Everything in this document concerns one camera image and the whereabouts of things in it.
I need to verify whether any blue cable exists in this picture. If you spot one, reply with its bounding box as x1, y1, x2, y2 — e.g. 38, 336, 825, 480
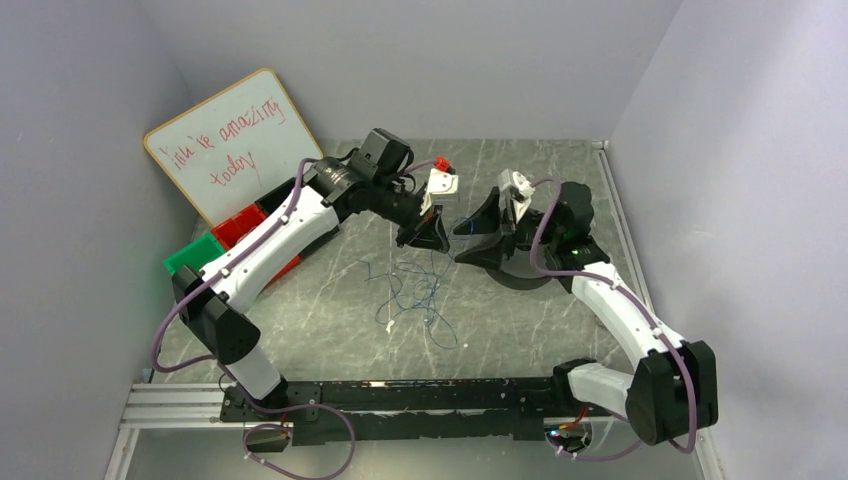
360, 218, 478, 352

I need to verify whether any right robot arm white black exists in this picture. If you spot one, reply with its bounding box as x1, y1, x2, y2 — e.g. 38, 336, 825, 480
452, 182, 718, 453

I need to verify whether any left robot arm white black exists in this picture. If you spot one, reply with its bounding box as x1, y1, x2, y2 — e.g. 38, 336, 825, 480
168, 128, 458, 410

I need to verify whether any black spool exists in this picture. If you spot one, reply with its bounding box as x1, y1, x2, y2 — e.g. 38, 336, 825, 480
485, 250, 572, 293

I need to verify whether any black bin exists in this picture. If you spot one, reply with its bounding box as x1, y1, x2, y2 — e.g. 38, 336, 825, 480
254, 178, 341, 260

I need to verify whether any red bin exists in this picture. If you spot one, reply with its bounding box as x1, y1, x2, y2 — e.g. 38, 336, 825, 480
211, 204, 305, 286

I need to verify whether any whiteboard with red writing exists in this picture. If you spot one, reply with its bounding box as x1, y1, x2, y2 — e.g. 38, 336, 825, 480
143, 68, 323, 226

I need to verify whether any green bin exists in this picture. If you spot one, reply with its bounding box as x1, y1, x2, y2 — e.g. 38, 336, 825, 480
164, 232, 227, 276

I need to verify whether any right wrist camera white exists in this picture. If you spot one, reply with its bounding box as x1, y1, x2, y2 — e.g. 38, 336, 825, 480
497, 168, 535, 227

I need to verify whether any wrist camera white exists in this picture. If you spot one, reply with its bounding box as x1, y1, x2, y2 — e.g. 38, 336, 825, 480
420, 156, 459, 216
497, 168, 535, 227

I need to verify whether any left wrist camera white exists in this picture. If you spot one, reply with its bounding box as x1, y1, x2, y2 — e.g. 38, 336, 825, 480
420, 156, 459, 216

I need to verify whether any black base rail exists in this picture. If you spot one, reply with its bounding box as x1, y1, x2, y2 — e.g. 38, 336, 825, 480
220, 377, 607, 446

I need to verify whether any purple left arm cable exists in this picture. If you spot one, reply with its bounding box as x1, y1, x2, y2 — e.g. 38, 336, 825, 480
150, 157, 439, 480

